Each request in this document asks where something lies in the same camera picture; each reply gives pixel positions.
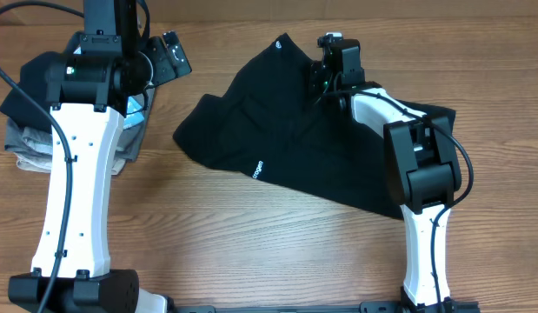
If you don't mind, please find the folded black garment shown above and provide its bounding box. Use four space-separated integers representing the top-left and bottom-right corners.
0 50 63 134

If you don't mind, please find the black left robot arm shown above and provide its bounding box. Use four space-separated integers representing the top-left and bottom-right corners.
8 30 176 312

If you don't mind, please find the folded beige garment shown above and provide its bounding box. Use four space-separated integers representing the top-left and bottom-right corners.
15 152 126 176

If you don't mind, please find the folded light blue garment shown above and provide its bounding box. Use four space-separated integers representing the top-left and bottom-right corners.
64 46 152 129

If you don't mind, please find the folded grey garment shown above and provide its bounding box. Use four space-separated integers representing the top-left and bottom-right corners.
4 89 155 163

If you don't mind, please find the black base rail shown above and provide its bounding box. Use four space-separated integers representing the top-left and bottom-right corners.
163 300 482 313

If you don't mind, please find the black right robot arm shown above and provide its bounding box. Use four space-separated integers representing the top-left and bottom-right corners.
317 32 462 312

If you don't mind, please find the black t-shirt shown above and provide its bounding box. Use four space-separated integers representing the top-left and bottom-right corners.
173 35 455 219

